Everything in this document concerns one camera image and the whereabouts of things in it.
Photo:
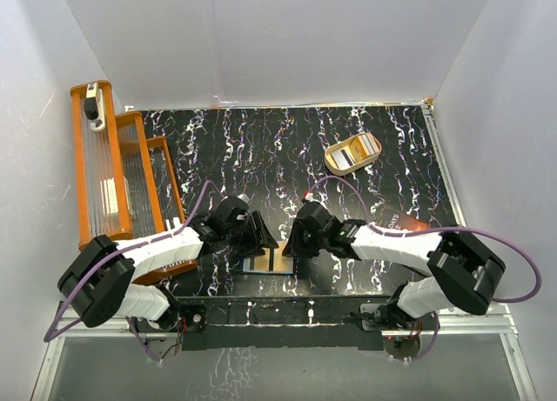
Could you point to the white stack of cards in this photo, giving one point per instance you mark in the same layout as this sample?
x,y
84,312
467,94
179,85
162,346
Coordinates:
x,y
362,147

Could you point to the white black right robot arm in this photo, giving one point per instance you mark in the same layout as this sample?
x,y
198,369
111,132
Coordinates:
x,y
461,271

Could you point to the orange tiered acrylic rack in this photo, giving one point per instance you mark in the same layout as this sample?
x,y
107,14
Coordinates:
x,y
126,186

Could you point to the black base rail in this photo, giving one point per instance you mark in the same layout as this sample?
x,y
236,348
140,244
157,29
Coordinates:
x,y
204,323

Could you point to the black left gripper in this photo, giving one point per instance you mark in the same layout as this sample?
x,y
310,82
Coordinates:
x,y
258,237

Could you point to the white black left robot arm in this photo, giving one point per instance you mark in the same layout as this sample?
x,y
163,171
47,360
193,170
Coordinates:
x,y
102,282

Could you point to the white device on rack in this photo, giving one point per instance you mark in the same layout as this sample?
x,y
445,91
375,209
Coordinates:
x,y
94,108

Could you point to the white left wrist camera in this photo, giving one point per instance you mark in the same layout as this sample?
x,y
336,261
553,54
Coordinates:
x,y
243,198

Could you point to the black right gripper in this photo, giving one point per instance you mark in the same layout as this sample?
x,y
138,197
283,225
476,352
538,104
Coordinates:
x,y
295,247

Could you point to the blue credit card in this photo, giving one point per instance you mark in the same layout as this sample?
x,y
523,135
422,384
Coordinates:
x,y
247,266

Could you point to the white magnetic stripe card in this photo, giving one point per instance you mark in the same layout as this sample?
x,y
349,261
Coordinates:
x,y
342,159

